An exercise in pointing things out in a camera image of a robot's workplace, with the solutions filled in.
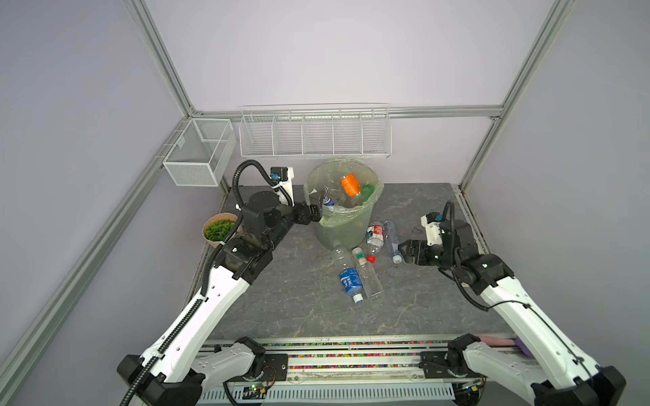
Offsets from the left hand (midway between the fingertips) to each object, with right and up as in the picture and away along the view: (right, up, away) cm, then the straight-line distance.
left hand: (308, 193), depth 65 cm
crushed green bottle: (+18, +2, +21) cm, 28 cm away
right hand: (+30, -16, +11) cm, 36 cm away
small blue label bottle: (+4, 0, +31) cm, 31 cm away
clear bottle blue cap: (+29, -15, +34) cm, 47 cm away
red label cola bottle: (+23, -15, +34) cm, 43 cm away
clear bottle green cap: (+19, -29, +23) cm, 42 cm away
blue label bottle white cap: (+12, -27, +21) cm, 36 cm away
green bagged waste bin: (+10, -11, +21) cm, 26 cm away
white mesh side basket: (-47, +19, +37) cm, 63 cm away
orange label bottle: (+13, +5, +28) cm, 31 cm away
